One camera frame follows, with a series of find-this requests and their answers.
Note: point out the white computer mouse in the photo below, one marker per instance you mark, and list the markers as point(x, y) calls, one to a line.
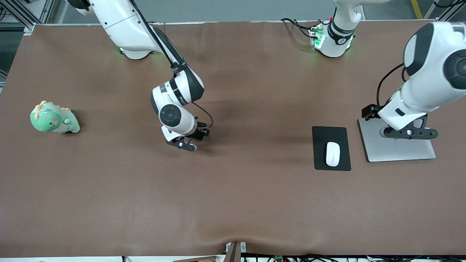
point(332, 154)

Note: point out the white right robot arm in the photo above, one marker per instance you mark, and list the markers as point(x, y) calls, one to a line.
point(120, 22)

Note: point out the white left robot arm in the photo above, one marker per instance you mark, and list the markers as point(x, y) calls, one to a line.
point(333, 51)

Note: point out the black mouse pad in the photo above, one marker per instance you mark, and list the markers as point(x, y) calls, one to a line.
point(320, 145)

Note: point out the silver laptop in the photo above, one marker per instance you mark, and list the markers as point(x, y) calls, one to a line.
point(400, 151)

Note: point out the brown table cover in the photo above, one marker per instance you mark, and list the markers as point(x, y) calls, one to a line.
point(233, 189)

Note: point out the green dinosaur plush toy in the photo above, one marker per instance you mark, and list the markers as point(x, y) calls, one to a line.
point(49, 120)

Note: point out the brown cardboard piece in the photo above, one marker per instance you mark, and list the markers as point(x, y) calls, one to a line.
point(196, 259)

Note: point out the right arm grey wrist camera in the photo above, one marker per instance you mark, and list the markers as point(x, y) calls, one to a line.
point(182, 145)

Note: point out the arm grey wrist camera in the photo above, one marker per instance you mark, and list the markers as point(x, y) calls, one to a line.
point(409, 134)
point(182, 145)

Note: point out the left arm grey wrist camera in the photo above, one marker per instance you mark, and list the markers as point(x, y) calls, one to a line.
point(409, 134)

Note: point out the aluminium frame profile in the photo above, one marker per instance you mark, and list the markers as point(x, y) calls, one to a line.
point(30, 28)
point(447, 16)

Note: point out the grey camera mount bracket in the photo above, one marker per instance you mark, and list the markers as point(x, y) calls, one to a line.
point(235, 251)

